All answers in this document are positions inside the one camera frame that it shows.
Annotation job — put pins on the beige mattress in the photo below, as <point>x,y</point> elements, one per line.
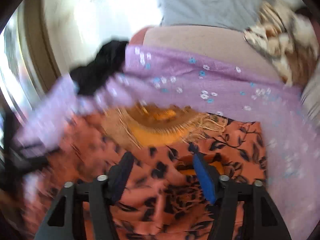
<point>222,44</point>

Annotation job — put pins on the grey pillow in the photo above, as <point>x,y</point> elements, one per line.
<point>230,14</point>

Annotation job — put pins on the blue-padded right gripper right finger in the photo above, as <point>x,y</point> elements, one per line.
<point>261,217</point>

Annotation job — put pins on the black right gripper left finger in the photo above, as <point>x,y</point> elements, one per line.
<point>65,218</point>

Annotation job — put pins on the black folded garment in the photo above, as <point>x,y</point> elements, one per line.
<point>108,61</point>

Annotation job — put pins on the purple floral bed sheet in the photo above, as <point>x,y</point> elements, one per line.
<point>169,77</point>

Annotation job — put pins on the window with metal grille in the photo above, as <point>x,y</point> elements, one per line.
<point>16,85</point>

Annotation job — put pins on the orange black floral garment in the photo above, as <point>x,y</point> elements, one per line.
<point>162,198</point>

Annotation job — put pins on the brown white patterned blanket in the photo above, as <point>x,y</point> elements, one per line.
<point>287,40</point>

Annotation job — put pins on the striped pillow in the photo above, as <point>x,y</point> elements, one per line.
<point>310,98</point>

